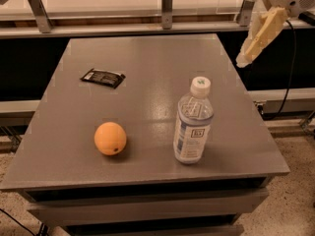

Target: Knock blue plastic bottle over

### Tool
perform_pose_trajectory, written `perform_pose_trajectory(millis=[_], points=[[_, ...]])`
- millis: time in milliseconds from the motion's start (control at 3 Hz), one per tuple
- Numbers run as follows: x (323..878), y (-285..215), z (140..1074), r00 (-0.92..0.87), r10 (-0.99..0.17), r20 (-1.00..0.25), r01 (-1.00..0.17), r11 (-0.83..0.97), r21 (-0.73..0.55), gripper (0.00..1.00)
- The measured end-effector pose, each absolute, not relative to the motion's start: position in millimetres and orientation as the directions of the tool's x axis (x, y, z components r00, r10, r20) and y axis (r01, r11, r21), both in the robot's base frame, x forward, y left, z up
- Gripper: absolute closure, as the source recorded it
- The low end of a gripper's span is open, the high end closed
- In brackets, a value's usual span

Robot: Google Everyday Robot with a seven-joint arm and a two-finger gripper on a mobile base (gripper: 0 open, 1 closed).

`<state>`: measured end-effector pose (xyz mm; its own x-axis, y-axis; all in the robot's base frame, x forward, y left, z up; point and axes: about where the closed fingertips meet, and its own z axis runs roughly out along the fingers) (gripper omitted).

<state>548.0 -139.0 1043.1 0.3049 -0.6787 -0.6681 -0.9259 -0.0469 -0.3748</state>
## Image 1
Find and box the grey drawer cabinet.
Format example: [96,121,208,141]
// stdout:
[1,34,288,236]

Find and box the middle metal bracket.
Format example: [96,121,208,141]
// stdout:
[161,0,172,30]

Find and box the right metal bracket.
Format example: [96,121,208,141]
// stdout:
[236,0,254,27]

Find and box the black snack packet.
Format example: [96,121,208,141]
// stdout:
[81,68,126,89]

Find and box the orange fruit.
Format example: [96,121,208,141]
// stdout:
[94,122,127,156]

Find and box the clear plastic water bottle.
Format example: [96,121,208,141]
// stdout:
[173,77,214,164]

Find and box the metal bracket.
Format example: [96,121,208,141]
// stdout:
[161,0,172,30]
[28,0,52,33]
[236,0,254,27]

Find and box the black cable bottom left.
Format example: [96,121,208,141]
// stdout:
[0,207,37,236]

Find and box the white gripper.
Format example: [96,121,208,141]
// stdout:
[236,0,315,68]

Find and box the left metal bracket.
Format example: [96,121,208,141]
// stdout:
[28,0,52,33]

